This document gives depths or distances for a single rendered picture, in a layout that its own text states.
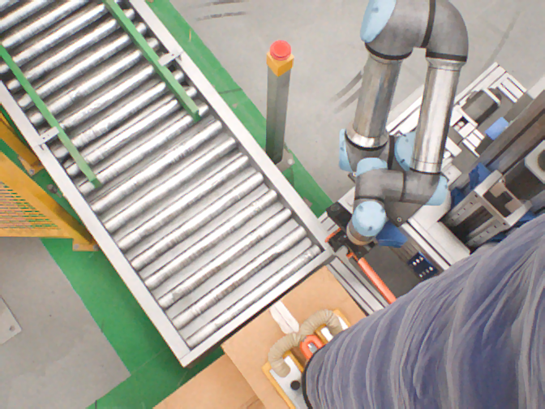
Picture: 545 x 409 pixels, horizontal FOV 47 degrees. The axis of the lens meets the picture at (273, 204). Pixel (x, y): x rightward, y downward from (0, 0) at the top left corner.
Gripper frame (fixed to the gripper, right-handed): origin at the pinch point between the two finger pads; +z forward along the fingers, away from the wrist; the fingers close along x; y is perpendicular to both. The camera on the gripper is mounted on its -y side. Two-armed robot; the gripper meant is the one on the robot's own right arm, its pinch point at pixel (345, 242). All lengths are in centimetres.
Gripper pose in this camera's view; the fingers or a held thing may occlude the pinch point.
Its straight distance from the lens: 184.1
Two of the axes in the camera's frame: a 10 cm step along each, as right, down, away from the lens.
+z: -0.2, 2.8, 9.6
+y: 6.1, 7.6, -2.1
